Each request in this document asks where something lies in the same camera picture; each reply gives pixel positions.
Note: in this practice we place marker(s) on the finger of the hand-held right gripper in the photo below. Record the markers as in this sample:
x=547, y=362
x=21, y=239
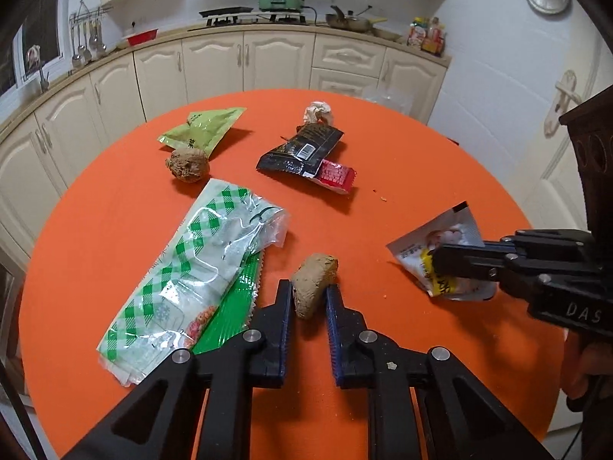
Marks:
x=469, y=261
x=546, y=242

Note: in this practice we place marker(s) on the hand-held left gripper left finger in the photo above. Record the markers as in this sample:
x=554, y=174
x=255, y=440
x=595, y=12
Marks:
x=286, y=326

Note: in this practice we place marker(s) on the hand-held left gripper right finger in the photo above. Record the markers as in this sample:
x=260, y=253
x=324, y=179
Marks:
x=333, y=335

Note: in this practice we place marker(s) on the white snack packet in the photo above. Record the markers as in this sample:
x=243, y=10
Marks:
x=450, y=230

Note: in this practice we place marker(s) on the torn brown bread lump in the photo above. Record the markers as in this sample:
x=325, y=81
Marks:
x=313, y=282

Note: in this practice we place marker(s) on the white tissue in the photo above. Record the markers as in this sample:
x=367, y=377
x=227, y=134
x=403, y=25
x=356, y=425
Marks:
x=318, y=112

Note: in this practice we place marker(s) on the light green snack packet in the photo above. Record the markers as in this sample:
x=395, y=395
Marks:
x=206, y=127

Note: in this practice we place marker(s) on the person's right hand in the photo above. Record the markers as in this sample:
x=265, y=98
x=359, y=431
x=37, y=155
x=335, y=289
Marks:
x=579, y=369

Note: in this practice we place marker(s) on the shiny green wrapper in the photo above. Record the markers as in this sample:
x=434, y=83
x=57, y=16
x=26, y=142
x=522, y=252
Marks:
x=234, y=306

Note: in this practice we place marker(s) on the cream door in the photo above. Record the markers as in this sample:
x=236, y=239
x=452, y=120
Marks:
x=541, y=177

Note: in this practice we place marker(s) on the clear green-checked plastic bag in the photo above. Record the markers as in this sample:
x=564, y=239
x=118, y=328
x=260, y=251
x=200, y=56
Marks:
x=191, y=268

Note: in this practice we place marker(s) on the red snack packet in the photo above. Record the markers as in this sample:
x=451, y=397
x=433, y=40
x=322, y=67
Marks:
x=337, y=175

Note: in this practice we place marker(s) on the black snack packet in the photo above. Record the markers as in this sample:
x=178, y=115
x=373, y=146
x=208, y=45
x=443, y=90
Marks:
x=299, y=151

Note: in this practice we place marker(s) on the orange round table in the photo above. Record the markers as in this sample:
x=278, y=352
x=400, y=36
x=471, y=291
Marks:
x=96, y=230

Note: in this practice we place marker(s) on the group of condiment bottles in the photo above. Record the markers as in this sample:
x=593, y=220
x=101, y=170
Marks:
x=426, y=36

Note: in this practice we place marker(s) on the frying pan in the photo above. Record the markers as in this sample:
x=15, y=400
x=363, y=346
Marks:
x=352, y=21

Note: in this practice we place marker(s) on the cream lower kitchen cabinets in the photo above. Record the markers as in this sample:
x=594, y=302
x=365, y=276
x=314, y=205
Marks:
x=210, y=62

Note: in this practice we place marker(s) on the black gas stove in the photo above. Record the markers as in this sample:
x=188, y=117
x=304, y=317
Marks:
x=230, y=14

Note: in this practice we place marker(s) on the green electric cooking pot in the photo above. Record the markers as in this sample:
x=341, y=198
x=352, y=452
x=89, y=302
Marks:
x=282, y=0

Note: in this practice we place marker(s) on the red plastic basin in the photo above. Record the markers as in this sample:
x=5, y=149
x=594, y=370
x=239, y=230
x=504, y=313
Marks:
x=142, y=37

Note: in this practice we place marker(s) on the hanging utensil rack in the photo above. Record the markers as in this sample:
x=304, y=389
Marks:
x=88, y=33

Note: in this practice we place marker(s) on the kitchen window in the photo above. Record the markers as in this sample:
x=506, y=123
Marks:
x=38, y=24

